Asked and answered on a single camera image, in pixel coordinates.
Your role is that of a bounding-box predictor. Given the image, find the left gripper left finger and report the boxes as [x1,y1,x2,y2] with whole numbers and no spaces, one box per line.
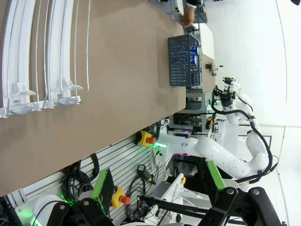
[46,168,118,226]

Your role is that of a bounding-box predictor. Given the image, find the grey equipment cabinet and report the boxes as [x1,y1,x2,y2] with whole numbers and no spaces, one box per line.
[185,89,214,113]

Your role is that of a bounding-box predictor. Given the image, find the black rod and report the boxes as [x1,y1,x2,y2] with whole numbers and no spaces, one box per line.
[138,194,210,218]

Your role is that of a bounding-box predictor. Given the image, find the yellow emergency stop box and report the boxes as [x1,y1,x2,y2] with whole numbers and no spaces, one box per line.
[111,187,131,209]
[136,130,157,148]

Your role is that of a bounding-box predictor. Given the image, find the small red white gadget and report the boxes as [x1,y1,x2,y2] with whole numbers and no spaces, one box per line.
[206,60,223,76]

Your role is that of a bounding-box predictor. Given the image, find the black handheld enabling switch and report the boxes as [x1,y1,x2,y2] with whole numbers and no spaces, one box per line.
[137,164,157,186]

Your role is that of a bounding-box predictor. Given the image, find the grey plastic basket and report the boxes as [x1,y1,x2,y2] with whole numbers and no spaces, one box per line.
[167,32,203,89]
[192,0,208,24]

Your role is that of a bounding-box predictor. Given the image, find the white metal frame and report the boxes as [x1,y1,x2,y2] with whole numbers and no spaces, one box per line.
[150,173,212,212]

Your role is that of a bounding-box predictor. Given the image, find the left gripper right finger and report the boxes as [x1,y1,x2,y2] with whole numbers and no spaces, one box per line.
[199,159,284,226]

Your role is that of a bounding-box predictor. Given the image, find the black cable bundle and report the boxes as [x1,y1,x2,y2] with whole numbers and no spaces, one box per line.
[61,153,101,205]

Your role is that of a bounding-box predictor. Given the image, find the aluminium slotted panel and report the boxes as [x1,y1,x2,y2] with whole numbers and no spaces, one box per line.
[4,131,170,226]

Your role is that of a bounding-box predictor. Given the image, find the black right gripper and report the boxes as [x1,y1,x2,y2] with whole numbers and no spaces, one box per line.
[220,88,237,111]

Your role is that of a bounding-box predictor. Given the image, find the white can dispenser rack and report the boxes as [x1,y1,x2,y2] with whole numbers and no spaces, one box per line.
[0,0,91,118]

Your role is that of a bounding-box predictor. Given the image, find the yellow black hand controller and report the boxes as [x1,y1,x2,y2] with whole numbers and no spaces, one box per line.
[206,115,217,130]

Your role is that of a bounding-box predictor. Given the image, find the black looped cables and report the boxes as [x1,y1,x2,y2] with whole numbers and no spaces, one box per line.
[126,175,153,219]

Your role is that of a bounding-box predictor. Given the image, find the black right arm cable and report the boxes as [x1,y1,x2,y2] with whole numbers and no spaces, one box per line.
[210,94,279,184]

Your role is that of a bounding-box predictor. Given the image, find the white side table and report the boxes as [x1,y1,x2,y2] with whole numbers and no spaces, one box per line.
[198,23,215,59]

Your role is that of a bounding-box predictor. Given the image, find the person's left hand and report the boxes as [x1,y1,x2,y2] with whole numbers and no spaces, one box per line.
[180,6,196,29]

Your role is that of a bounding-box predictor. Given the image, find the black control computer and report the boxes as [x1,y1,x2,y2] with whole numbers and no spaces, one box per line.
[169,113,207,139]

